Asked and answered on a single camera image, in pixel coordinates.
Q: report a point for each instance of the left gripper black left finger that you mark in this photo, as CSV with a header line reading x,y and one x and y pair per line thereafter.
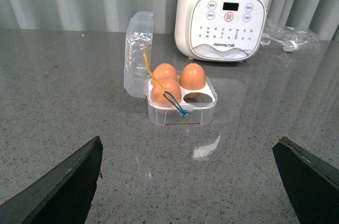
x,y
63,195

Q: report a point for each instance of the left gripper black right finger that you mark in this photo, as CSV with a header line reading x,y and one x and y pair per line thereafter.
x,y
310,183

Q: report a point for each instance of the clear plastic egg box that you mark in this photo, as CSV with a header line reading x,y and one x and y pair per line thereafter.
x,y
140,82

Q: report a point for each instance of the brown egg back left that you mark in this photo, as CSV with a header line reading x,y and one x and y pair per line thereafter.
x,y
165,70

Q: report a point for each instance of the brown egg back right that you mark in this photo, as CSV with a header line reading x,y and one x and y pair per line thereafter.
x,y
192,77

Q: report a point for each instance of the teal rubber band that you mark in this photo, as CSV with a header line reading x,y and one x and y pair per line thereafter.
x,y
170,97

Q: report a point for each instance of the clear plastic bag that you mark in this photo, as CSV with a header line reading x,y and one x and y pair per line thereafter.
x,y
306,39

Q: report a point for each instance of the white Joyoung soymilk maker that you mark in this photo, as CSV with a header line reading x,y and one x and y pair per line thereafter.
x,y
220,30

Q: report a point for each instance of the white power cable plug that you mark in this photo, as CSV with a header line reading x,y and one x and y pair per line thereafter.
x,y
288,46

